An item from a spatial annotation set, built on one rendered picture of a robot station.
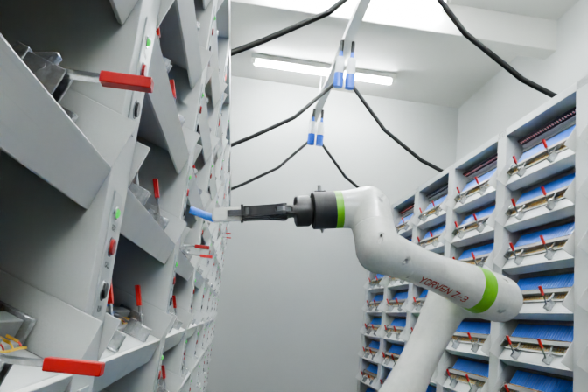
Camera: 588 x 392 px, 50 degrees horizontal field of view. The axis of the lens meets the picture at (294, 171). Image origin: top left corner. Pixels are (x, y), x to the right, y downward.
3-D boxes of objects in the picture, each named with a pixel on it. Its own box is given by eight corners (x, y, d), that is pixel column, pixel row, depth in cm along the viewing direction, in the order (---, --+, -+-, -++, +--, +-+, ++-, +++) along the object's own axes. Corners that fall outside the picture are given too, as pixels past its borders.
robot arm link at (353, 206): (381, 206, 163) (388, 175, 155) (392, 243, 154) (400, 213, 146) (328, 208, 161) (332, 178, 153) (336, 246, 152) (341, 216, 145)
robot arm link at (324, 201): (339, 229, 148) (332, 234, 157) (335, 180, 150) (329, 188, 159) (313, 230, 147) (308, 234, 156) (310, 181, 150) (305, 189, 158)
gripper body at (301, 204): (307, 198, 158) (270, 199, 156) (311, 192, 149) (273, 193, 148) (309, 227, 156) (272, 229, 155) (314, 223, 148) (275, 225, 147)
